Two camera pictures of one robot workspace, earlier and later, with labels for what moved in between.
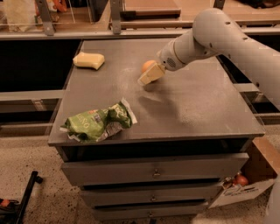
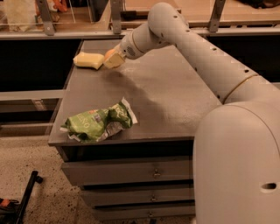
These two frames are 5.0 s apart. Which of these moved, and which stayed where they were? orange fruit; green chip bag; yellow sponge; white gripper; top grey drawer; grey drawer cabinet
Moved: orange fruit; white gripper
Stayed: grey drawer cabinet; green chip bag; yellow sponge; top grey drawer
